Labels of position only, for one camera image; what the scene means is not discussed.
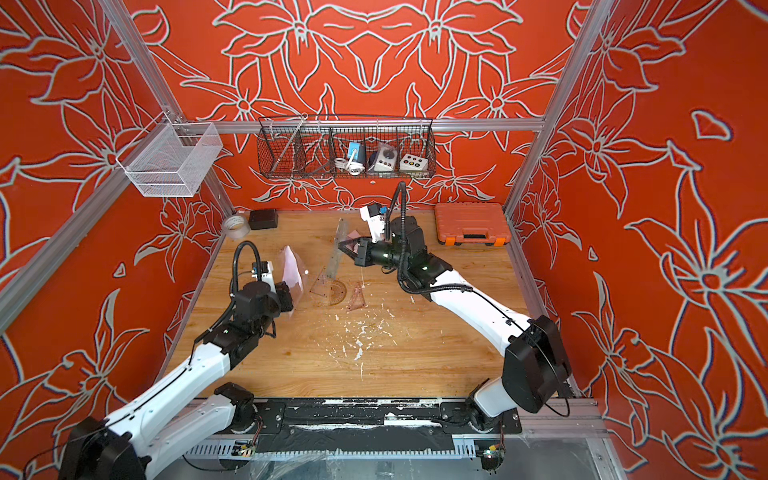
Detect white dotted cube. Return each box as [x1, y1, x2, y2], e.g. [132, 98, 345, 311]
[399, 154, 428, 175]

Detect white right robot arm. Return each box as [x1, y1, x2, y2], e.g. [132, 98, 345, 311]
[337, 216, 571, 423]

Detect pink transparent set square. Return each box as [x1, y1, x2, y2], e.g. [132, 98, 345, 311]
[310, 270, 333, 300]

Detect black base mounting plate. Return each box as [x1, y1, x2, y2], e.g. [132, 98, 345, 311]
[214, 397, 522, 459]

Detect green straight ruler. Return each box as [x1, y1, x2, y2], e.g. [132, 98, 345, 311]
[325, 218, 348, 280]

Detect pink transparent triangle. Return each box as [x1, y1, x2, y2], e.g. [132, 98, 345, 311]
[346, 282, 367, 312]

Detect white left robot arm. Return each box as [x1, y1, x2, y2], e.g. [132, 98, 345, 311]
[58, 280, 294, 479]

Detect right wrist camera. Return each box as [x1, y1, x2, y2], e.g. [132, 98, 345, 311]
[360, 202, 387, 243]

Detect black wire wall basket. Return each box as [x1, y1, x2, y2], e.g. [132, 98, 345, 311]
[256, 114, 437, 180]

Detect white round-dial device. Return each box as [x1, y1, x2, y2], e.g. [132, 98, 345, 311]
[369, 143, 398, 173]

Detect white mesh wall basket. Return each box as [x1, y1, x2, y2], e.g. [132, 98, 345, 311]
[118, 123, 223, 198]

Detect orange plastic tool case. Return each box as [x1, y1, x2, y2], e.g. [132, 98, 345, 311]
[434, 202, 512, 247]

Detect clear tape roll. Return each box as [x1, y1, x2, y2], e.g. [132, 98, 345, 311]
[222, 214, 251, 240]

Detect blue small box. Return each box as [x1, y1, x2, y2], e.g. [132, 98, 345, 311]
[345, 142, 366, 165]

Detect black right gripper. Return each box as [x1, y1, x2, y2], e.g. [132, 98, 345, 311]
[337, 240, 412, 276]

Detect small black box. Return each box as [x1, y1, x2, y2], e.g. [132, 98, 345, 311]
[248, 208, 279, 231]

